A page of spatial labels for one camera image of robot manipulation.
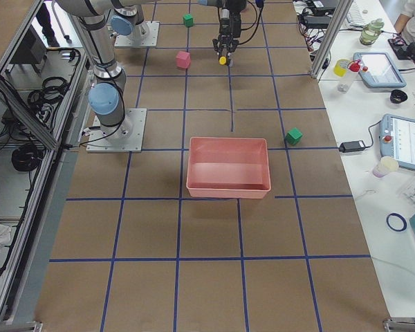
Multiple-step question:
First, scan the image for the black power brick right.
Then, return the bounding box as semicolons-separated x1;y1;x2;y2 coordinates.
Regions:
338;140;367;153

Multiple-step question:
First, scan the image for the green water bottle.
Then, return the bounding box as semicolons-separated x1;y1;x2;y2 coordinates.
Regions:
359;18;385;46

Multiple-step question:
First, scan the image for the teach pendant far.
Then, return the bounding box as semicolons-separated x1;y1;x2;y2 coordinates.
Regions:
353;52;407;89

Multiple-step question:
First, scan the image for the green cube front left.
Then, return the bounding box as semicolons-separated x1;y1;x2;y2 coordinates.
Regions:
182;13;194;28

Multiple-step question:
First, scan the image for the teach pendant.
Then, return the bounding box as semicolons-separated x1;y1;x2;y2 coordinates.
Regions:
379;114;415;171
353;52;407;89

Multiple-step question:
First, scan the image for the yellow tape roll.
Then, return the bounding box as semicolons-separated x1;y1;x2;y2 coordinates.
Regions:
333;59;352;77

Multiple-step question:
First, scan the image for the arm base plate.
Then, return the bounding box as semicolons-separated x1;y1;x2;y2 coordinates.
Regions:
113;21;160;48
86;108;147;153

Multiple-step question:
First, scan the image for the clear spray bottle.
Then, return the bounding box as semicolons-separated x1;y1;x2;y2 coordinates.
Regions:
337;59;362;93

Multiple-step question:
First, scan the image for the pink plastic bin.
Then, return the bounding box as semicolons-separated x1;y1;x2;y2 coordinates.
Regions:
186;137;271;199

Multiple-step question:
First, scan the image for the white purple cup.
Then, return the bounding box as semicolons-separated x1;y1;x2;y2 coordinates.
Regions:
372;156;399;178

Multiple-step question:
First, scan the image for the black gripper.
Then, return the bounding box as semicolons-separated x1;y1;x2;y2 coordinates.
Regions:
212;0;242;66

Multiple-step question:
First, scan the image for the pink cube near arm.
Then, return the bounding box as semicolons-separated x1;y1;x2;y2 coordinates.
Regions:
176;51;191;69

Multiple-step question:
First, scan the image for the black power adapter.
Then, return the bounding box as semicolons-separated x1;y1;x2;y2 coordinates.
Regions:
303;16;331;29

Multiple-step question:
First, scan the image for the blue tape ring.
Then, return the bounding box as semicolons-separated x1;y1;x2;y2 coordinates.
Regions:
386;212;408;233

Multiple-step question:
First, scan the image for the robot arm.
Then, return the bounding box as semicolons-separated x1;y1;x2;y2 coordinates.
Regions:
57;1;247;79
58;1;134;140

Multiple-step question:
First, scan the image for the green cube near arm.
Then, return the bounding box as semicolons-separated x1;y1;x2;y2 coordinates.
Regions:
284;127;303;145

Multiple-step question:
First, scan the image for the black tape roll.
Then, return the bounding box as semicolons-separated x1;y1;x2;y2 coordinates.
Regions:
389;89;408;104

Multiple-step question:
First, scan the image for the person in white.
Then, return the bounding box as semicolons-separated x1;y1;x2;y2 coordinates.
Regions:
394;0;415;44

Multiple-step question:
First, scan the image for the aluminium side frame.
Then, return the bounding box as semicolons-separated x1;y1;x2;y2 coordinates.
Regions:
0;1;87;323

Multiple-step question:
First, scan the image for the teach pendant near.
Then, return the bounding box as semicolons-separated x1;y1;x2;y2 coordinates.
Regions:
379;114;415;171

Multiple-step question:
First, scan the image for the aluminium frame post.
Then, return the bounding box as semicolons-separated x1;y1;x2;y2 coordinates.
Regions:
309;0;353;78

